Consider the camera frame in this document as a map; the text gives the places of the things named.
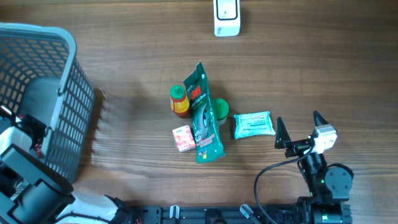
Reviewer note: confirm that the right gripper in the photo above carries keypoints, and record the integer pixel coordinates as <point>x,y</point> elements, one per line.
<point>283,140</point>

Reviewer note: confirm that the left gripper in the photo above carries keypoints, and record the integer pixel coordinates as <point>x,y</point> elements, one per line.
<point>40,127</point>

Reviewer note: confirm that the teal wet wipes pack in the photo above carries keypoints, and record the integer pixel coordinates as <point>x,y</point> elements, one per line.
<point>253,124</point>

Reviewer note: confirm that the green lid glass jar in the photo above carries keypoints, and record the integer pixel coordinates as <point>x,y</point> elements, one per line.
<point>221,108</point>

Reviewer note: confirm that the green 3M product pack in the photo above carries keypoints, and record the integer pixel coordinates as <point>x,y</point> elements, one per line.
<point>205,126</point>

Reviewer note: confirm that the red pink small carton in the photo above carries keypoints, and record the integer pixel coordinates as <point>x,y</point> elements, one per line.
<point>183,138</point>

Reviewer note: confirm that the red yellow sauce bottle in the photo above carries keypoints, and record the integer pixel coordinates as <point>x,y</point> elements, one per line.
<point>179,102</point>

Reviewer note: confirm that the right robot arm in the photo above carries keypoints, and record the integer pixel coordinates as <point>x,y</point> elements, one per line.
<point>329,184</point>

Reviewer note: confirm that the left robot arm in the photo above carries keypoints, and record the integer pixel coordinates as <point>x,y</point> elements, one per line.
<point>31,192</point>

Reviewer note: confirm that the white barcode scanner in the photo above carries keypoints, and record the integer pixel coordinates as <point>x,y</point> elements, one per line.
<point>227,18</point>

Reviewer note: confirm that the red snack bar wrapper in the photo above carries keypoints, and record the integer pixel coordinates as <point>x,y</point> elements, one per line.
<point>37,148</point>

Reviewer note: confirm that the grey plastic shopping basket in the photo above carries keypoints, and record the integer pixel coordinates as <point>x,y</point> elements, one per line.
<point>41,76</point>

